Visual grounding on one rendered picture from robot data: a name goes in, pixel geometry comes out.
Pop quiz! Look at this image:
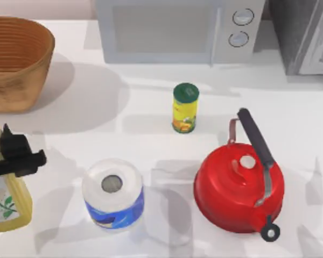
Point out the yellow can with green lid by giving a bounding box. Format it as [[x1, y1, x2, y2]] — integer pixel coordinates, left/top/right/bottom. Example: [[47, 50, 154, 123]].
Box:
[[172, 82, 200, 134]]

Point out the white paper towel roll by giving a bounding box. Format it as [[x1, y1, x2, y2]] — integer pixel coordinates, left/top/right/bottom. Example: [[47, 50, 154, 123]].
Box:
[[81, 157, 145, 231]]

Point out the pale microwave oven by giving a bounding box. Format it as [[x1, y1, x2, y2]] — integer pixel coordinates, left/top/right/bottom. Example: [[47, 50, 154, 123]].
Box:
[[95, 0, 265, 68]]

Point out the round microwave knob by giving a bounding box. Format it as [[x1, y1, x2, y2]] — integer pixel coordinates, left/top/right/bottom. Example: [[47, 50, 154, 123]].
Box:
[[228, 30, 250, 48], [232, 8, 255, 26]]

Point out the woven brown basket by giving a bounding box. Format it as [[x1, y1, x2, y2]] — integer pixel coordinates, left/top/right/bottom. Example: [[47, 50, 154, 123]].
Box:
[[0, 16, 56, 114]]

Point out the yellow spray bottle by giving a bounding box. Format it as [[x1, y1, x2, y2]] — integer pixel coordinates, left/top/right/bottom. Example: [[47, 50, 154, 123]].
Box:
[[0, 123, 47, 233]]

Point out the red kettle with black handle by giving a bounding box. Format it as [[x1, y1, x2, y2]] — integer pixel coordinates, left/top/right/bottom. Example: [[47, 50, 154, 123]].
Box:
[[193, 107, 286, 243]]

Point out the microwave door handle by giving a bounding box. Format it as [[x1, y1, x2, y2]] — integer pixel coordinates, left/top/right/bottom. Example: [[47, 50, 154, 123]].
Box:
[[209, 7, 222, 68]]

